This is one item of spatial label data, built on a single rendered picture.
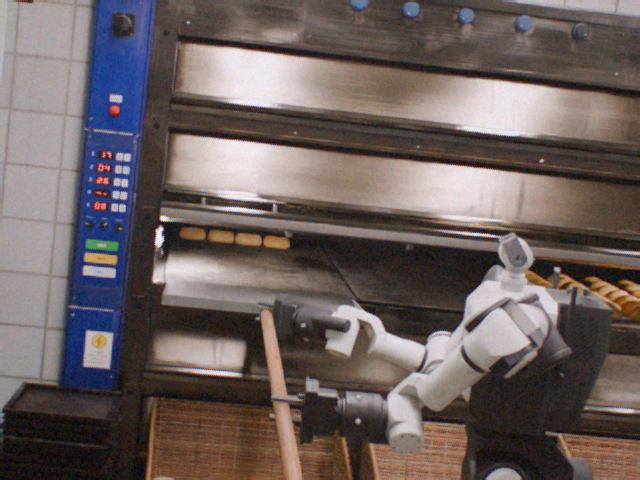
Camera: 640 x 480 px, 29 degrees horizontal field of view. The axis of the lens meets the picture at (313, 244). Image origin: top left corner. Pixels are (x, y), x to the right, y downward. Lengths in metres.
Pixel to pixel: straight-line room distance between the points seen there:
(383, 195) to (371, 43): 0.44
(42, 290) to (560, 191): 1.53
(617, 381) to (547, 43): 1.04
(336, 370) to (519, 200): 0.73
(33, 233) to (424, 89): 1.19
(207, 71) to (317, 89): 0.32
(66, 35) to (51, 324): 0.82
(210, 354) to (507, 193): 0.99
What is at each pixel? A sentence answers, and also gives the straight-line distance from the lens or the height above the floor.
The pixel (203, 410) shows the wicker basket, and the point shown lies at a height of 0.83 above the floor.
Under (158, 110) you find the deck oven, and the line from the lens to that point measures 3.52.
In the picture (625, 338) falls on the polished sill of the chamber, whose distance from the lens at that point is 3.82.
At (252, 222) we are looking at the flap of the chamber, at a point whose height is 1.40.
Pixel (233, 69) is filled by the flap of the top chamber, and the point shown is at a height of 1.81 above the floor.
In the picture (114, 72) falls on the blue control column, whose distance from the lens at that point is 3.49.
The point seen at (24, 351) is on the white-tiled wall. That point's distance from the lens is 3.64.
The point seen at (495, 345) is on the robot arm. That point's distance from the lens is 2.25.
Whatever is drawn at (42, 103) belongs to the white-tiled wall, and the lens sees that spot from 3.54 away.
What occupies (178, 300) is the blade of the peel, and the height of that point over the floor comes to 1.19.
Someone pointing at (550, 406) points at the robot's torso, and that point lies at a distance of 2.74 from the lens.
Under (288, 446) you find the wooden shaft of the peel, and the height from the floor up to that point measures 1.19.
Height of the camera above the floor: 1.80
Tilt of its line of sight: 7 degrees down
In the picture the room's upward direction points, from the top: 7 degrees clockwise
